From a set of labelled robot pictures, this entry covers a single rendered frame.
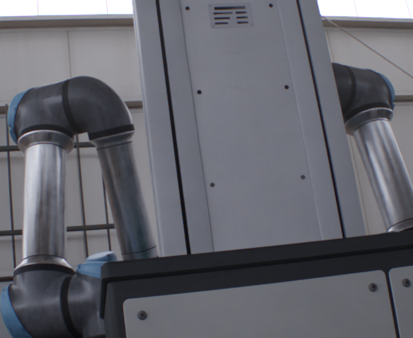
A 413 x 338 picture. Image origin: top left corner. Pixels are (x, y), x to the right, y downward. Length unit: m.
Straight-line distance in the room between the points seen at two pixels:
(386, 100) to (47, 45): 7.83
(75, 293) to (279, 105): 0.48
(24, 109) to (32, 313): 0.43
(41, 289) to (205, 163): 0.37
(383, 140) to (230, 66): 0.44
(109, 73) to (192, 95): 7.88
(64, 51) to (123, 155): 7.80
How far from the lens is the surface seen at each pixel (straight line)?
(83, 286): 1.24
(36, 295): 1.28
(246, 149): 1.18
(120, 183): 1.42
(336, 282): 0.70
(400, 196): 1.49
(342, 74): 1.53
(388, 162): 1.51
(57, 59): 9.11
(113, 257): 1.58
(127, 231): 1.43
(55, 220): 1.35
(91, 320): 1.23
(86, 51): 9.19
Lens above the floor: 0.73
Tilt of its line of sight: 17 degrees up
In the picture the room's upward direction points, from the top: 8 degrees counter-clockwise
